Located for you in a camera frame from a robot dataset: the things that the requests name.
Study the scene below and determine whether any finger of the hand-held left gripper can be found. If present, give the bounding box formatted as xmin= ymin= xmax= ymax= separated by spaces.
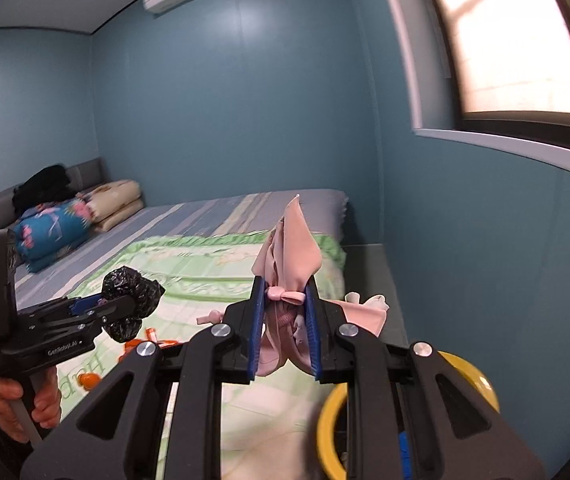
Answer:
xmin=91 ymin=294 xmax=140 ymax=327
xmin=67 ymin=296 xmax=108 ymax=313

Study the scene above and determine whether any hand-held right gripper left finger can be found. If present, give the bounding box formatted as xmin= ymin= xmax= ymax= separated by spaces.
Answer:
xmin=20 ymin=275 xmax=270 ymax=480

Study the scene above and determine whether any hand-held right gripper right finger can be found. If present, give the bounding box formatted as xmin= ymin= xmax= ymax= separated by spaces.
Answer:
xmin=305 ymin=280 xmax=548 ymax=480

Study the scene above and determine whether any black plastic bag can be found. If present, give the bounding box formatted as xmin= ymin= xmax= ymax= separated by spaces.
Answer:
xmin=102 ymin=266 xmax=166 ymax=343

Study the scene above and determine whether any orange white striped wrapper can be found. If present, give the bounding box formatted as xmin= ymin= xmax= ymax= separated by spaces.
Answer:
xmin=117 ymin=327 xmax=188 ymax=363

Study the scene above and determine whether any pink cloth garment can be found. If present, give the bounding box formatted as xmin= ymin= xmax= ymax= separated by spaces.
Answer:
xmin=196 ymin=194 xmax=390 ymax=378

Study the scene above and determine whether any yellow rimmed black trash bin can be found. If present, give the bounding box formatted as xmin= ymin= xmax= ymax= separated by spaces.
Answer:
xmin=316 ymin=350 xmax=500 ymax=480

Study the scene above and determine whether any person's left hand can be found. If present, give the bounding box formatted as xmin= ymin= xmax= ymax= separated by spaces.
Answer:
xmin=0 ymin=367 xmax=63 ymax=443

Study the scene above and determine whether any green patterned quilt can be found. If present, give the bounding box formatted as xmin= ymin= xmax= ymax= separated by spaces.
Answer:
xmin=57 ymin=230 xmax=348 ymax=480

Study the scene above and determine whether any blue floral folded quilt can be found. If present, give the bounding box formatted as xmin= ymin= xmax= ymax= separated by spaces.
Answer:
xmin=14 ymin=197 xmax=93 ymax=273

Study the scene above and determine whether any beige folded quilt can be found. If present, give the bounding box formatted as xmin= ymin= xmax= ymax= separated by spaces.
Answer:
xmin=77 ymin=180 xmax=144 ymax=231

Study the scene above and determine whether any black clothes pile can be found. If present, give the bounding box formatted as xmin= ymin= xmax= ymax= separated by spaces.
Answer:
xmin=12 ymin=164 xmax=73 ymax=213

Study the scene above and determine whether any bed with striped sheet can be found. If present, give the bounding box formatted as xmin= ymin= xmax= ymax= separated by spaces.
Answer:
xmin=0 ymin=189 xmax=408 ymax=480

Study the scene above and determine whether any grey padded headboard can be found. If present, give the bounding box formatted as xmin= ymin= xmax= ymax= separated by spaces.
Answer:
xmin=0 ymin=157 xmax=103 ymax=261

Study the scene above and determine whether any brown framed window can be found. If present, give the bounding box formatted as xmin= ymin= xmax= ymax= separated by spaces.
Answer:
xmin=375 ymin=0 xmax=570 ymax=186

